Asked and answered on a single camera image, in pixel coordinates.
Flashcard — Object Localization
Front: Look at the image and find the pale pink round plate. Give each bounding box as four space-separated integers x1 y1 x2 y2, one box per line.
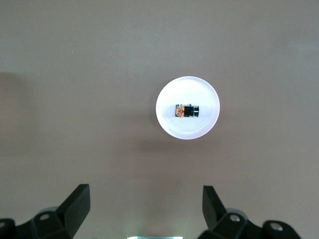
155 76 221 139

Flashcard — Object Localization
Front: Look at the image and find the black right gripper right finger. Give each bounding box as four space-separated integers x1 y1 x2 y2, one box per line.
196 185 304 239

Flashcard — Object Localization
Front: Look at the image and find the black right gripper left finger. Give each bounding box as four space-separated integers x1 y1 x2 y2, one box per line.
0 183 91 239

